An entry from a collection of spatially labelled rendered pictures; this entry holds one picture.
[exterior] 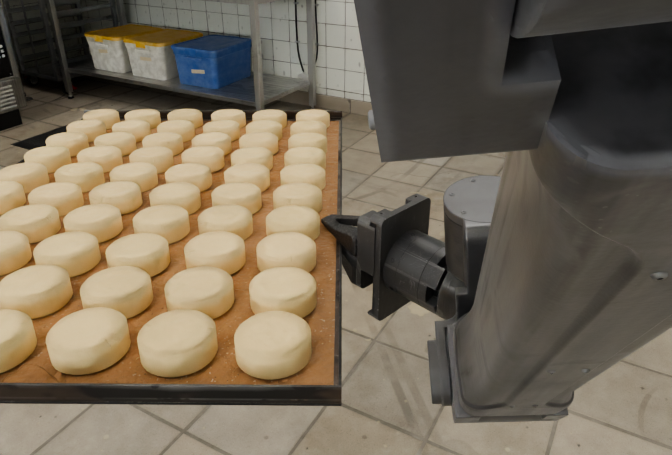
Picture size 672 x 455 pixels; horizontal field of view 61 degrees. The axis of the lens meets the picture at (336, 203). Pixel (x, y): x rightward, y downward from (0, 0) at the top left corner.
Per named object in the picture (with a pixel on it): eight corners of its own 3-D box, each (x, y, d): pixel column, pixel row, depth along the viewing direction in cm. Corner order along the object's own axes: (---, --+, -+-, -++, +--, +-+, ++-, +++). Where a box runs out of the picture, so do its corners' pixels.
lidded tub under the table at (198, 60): (172, 84, 391) (167, 45, 379) (215, 68, 428) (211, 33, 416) (217, 91, 375) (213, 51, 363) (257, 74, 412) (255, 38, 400)
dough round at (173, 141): (185, 145, 77) (183, 130, 76) (182, 157, 73) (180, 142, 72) (147, 146, 76) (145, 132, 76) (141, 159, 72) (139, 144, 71)
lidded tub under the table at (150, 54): (125, 75, 411) (119, 38, 399) (171, 61, 448) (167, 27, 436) (165, 82, 394) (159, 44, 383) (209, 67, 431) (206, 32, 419)
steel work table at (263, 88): (61, 98, 438) (29, -40, 393) (132, 77, 494) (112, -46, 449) (263, 142, 356) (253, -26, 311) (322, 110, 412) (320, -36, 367)
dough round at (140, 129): (158, 135, 81) (157, 121, 80) (135, 145, 77) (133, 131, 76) (130, 131, 83) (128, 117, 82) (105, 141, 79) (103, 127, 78)
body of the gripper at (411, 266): (414, 189, 51) (486, 217, 46) (408, 284, 55) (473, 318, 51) (364, 213, 47) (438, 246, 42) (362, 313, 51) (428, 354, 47)
